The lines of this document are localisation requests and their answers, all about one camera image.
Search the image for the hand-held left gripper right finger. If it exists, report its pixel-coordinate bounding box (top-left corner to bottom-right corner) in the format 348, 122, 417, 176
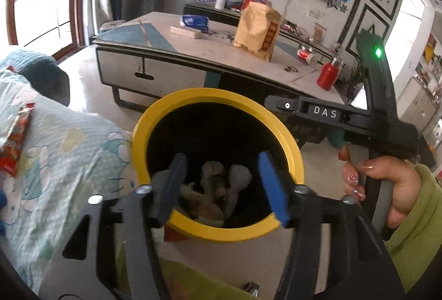
258, 151, 406, 300

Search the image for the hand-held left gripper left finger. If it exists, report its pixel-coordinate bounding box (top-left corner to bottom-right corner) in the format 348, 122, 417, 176
38, 152, 189, 300

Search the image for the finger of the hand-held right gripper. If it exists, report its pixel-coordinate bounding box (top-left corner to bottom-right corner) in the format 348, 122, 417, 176
265, 95, 303, 114

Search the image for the heap of pale wrappers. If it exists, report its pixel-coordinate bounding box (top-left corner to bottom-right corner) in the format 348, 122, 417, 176
152, 161, 253, 220

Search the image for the yellow round bin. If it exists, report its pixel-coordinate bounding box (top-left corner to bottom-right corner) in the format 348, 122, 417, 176
132, 88, 306, 244

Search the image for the red foil snack wrapper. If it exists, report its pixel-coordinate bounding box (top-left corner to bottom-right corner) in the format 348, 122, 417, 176
0, 103, 37, 178

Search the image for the person's right forearm green sleeve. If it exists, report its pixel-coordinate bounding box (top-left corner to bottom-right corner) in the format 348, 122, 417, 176
383, 163, 442, 293

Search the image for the person's right hand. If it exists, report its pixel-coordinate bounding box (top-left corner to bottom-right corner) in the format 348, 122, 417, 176
340, 144, 421, 229

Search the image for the grey cabinet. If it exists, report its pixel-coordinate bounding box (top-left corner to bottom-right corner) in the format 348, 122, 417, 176
397, 75, 436, 125

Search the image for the green potted plant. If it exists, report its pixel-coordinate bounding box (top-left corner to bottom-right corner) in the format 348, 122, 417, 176
336, 58, 364, 101

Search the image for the red bottle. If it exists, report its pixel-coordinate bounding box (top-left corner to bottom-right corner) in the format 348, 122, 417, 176
317, 57, 344, 92

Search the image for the red can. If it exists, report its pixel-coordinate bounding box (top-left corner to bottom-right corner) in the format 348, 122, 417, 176
298, 46, 317, 64

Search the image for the yellow paper bag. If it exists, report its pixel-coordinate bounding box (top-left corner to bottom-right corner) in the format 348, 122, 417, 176
233, 2, 282, 62

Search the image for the person's green clothing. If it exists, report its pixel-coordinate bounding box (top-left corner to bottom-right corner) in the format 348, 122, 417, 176
152, 257, 277, 300

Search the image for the red gift box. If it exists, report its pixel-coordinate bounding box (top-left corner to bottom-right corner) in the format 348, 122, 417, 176
242, 0, 272, 12

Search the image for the blue tissue pack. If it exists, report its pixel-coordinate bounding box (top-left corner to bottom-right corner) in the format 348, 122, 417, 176
181, 15, 210, 31

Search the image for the beige and blue coffee table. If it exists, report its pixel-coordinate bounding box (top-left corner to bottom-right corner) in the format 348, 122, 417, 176
93, 11, 346, 149

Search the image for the white flat box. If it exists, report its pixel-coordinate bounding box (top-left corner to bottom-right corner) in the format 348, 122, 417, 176
170, 26, 202, 40

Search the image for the black television cabinet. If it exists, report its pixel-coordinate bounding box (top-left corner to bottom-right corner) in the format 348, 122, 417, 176
183, 2, 346, 59

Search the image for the blue and white round stool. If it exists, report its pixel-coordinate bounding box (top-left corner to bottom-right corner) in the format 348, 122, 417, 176
98, 19, 126, 35

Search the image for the teal quilted bedspread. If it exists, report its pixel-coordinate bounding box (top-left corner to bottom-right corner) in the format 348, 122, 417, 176
0, 48, 70, 108

